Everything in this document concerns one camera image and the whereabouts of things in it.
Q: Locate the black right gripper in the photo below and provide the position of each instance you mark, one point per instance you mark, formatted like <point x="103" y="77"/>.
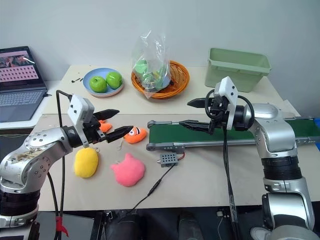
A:
<point x="220" y="110"/>

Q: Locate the small black screws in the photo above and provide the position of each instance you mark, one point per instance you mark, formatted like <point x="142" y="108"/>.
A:
<point x="76" y="80"/>

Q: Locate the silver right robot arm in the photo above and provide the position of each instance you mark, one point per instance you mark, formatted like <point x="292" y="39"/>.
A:
<point x="277" y="140"/>

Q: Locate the light green plastic bin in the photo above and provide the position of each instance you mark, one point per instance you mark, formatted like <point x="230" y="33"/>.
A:
<point x="235" y="70"/>

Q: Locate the yellow plush toy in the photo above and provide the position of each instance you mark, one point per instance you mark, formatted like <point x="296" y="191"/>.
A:
<point x="86" y="163"/>

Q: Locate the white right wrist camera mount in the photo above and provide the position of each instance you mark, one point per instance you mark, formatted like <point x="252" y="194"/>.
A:
<point x="228" y="90"/>

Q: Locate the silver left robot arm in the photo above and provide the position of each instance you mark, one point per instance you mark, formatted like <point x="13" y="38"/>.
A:
<point x="37" y="152"/>

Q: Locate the clear plastic bag green items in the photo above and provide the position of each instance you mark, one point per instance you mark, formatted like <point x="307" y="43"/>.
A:
<point x="150" y="70"/>

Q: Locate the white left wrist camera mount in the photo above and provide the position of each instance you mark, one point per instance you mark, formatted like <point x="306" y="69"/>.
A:
<point x="77" y="110"/>

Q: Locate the orange woven basket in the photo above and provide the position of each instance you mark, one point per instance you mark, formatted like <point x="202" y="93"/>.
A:
<point x="180" y="75"/>

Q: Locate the dark rounded shape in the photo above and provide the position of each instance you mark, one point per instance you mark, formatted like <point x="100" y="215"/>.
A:
<point x="187" y="226"/>
<point x="125" y="226"/>

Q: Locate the green conveyor belt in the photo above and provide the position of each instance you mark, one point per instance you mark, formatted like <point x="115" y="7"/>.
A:
<point x="175" y="135"/>

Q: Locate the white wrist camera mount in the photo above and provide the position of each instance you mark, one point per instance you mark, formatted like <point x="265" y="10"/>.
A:
<point x="228" y="90"/>
<point x="77" y="110"/>

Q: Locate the light blue plate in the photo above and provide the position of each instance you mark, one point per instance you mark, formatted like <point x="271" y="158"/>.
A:
<point x="87" y="80"/>

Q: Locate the gray laptop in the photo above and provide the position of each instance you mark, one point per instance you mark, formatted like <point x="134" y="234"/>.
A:
<point x="17" y="97"/>

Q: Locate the pink plush toy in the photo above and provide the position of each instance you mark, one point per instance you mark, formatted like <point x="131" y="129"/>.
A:
<point x="128" y="171"/>

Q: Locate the small orange plush toy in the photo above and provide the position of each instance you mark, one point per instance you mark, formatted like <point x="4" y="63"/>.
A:
<point x="105" y="127"/>

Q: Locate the orange fish plush toy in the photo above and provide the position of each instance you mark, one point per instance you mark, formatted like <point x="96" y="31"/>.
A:
<point x="136" y="135"/>

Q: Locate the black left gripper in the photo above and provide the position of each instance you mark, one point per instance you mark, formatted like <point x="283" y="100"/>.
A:
<point x="93" y="130"/>

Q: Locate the green apple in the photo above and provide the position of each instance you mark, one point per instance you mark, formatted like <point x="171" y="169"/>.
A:
<point x="114" y="80"/>
<point x="98" y="84"/>

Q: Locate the small grey control box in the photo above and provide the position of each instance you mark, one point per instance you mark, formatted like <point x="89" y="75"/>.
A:
<point x="168" y="160"/>

